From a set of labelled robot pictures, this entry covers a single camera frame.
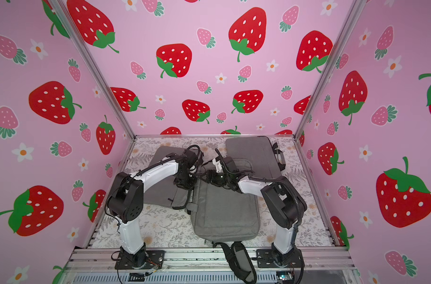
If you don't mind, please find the dark grey laptop sleeve with handle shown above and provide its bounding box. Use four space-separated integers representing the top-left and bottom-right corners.
226 136 286 179

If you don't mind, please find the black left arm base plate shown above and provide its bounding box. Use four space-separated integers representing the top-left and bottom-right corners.
115 249 165 270

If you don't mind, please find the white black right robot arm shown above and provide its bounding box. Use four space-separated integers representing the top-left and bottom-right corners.
200 157 307 267

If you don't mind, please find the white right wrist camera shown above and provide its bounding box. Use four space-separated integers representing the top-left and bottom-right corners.
212 157 225 174

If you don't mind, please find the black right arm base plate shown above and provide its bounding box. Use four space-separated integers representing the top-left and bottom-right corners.
256 248 305 268

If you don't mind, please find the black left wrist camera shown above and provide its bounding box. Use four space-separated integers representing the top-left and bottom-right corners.
183 147 202 165

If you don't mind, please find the dark grey laptop sleeve left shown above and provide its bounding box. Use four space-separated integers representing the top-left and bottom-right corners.
144 146 191 209

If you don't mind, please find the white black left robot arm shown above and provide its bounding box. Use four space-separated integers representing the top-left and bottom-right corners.
105 145 203 268

